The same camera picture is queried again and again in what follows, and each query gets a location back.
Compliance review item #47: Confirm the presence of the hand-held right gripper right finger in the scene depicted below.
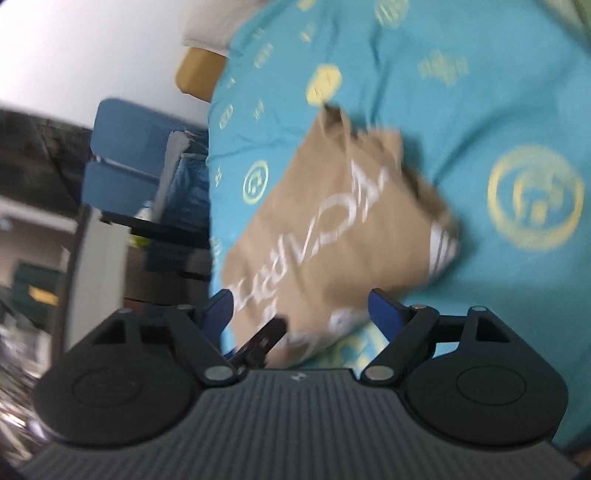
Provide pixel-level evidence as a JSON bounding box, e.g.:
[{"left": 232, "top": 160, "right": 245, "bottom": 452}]
[{"left": 360, "top": 288, "right": 512, "bottom": 385}]

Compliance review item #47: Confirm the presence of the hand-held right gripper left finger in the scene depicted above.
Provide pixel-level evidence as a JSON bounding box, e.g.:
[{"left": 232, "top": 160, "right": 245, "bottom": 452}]
[{"left": 91, "top": 288, "right": 237, "bottom": 387}]

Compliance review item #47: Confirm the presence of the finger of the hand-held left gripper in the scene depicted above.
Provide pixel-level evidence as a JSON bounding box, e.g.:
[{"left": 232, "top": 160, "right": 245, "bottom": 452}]
[{"left": 225, "top": 318, "right": 288, "bottom": 370}]

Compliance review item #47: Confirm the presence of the tan printed t-shirt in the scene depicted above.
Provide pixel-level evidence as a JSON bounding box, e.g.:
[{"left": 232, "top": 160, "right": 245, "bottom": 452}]
[{"left": 221, "top": 104, "right": 462, "bottom": 365}]

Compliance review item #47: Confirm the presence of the blue covered chair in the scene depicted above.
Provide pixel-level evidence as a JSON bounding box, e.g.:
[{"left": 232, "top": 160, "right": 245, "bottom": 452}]
[
  {"left": 92, "top": 97, "right": 211, "bottom": 204},
  {"left": 84, "top": 161, "right": 211, "bottom": 245}
]

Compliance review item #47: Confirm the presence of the grey seat cushion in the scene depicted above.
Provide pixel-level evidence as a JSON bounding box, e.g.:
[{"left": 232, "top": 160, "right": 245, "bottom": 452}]
[{"left": 164, "top": 129, "right": 192, "bottom": 185}]

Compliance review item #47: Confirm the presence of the teal printed bed sheet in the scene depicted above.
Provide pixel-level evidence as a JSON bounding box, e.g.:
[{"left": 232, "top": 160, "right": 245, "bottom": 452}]
[{"left": 205, "top": 0, "right": 591, "bottom": 450}]

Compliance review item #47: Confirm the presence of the tan headboard cushion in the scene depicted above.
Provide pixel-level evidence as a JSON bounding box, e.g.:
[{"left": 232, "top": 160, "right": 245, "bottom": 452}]
[{"left": 177, "top": 46, "right": 230, "bottom": 101}]

